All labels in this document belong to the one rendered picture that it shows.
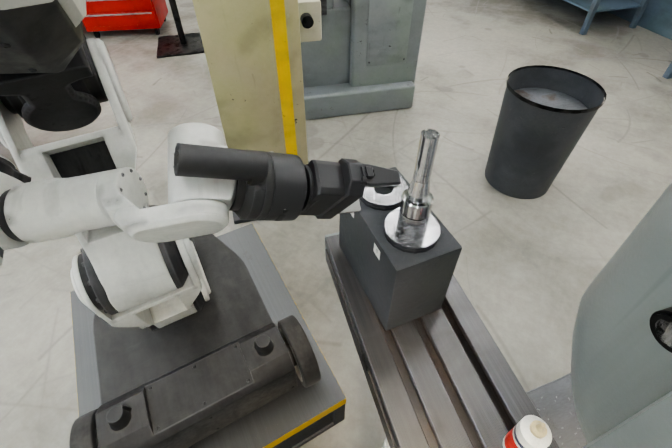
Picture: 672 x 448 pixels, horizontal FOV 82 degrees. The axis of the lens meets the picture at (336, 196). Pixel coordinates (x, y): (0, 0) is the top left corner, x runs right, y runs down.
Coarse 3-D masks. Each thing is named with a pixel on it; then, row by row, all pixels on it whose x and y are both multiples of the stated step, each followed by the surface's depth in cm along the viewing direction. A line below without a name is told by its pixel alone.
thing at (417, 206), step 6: (402, 198) 58; (408, 198) 58; (426, 198) 58; (432, 198) 58; (408, 204) 57; (414, 204) 57; (420, 204) 57; (426, 204) 57; (432, 204) 58; (414, 210) 57; (420, 210) 57; (426, 210) 57
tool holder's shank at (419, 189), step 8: (424, 136) 50; (432, 136) 50; (424, 144) 50; (432, 144) 50; (424, 152) 51; (432, 152) 51; (416, 160) 53; (424, 160) 52; (432, 160) 52; (416, 168) 54; (424, 168) 53; (416, 176) 55; (424, 176) 54; (416, 184) 55; (424, 184) 55; (408, 192) 57; (416, 192) 56; (424, 192) 56; (416, 200) 57
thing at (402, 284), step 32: (384, 192) 70; (352, 224) 72; (384, 224) 63; (352, 256) 78; (384, 256) 61; (416, 256) 60; (448, 256) 61; (384, 288) 65; (416, 288) 64; (384, 320) 70
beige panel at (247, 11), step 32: (192, 0) 152; (224, 0) 155; (256, 0) 158; (288, 0) 162; (224, 32) 163; (256, 32) 167; (288, 32) 170; (224, 64) 172; (256, 64) 176; (288, 64) 180; (224, 96) 182; (256, 96) 186; (288, 96) 191; (224, 128) 193; (256, 128) 198; (288, 128) 203
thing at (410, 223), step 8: (400, 208) 60; (400, 216) 60; (408, 216) 58; (416, 216) 58; (424, 216) 58; (400, 224) 61; (408, 224) 60; (416, 224) 59; (424, 224) 60; (408, 232) 61; (416, 232) 60; (424, 232) 61
